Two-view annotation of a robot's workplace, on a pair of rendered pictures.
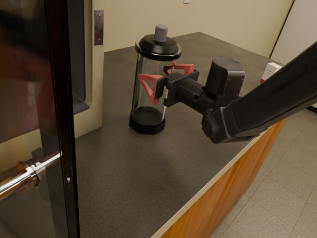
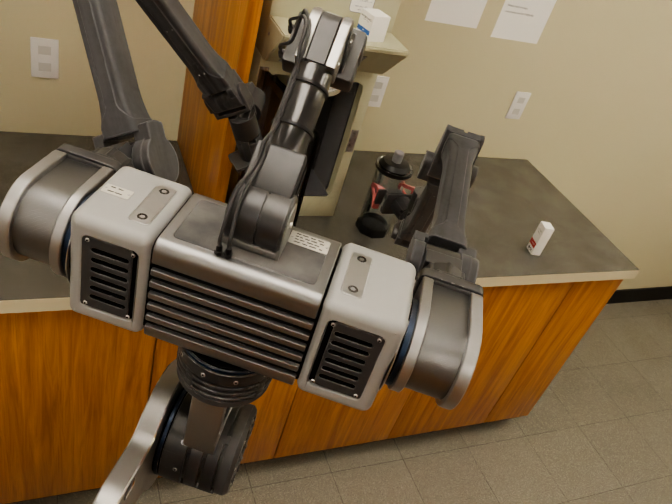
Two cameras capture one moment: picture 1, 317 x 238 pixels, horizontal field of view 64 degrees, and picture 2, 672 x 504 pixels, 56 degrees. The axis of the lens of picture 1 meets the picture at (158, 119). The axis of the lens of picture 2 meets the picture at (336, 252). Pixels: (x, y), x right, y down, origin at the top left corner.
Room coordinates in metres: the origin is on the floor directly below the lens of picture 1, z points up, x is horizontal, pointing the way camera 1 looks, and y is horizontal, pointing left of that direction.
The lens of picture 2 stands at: (-0.95, -0.50, 1.97)
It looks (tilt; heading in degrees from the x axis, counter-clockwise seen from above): 36 degrees down; 22
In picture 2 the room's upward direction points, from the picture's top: 19 degrees clockwise
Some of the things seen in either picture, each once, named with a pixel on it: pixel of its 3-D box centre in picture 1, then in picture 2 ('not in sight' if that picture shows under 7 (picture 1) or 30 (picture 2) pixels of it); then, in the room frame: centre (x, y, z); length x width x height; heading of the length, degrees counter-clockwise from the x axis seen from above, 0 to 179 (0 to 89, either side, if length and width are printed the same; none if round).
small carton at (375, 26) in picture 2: not in sight; (372, 25); (0.42, 0.15, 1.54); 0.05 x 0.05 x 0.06; 67
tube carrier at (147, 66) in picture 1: (152, 86); (383, 196); (0.57, 0.03, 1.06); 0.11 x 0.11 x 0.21
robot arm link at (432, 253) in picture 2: not in sight; (434, 276); (-0.17, -0.35, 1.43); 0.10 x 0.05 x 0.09; 21
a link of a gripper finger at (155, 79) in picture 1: (157, 83); (382, 193); (0.52, 0.02, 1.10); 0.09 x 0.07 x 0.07; 54
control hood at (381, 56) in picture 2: not in sight; (335, 54); (0.36, 0.19, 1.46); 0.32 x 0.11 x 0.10; 144
